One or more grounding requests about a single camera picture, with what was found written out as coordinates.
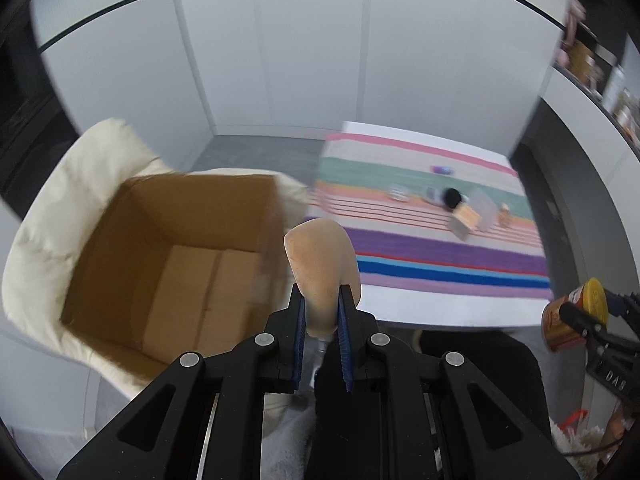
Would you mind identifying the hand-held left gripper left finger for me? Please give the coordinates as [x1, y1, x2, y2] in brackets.
[57, 285, 304, 480]

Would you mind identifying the brown can with yellow lid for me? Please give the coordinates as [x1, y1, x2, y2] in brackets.
[541, 278, 610, 354]

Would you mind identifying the striped colourful cloth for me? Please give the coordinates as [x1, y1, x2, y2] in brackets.
[305, 130, 555, 301]

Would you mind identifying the brown cardboard box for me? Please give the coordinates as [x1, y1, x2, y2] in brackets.
[60, 172, 296, 386]

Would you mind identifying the wall shelf with items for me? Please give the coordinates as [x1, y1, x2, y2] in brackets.
[552, 0, 640, 156]

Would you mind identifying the small orange box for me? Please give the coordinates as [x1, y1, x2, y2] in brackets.
[450, 203, 481, 241]

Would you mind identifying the pink plush toy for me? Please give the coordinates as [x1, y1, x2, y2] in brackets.
[560, 0, 587, 66]

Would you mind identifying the translucent plastic container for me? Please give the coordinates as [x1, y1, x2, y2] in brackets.
[462, 187, 496, 233]

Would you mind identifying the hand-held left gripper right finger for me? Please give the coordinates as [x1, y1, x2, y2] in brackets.
[340, 285, 581, 480]

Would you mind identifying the cream padded chair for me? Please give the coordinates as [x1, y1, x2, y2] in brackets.
[1, 118, 313, 436]

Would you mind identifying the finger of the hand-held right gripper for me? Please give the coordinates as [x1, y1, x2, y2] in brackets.
[559, 302, 608, 356]
[602, 287, 640, 321]

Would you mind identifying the fluffy cream blanket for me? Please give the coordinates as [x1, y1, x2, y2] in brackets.
[550, 417, 621, 476]

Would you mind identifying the bottle with black cap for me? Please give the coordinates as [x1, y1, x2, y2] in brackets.
[425, 186, 465, 211]

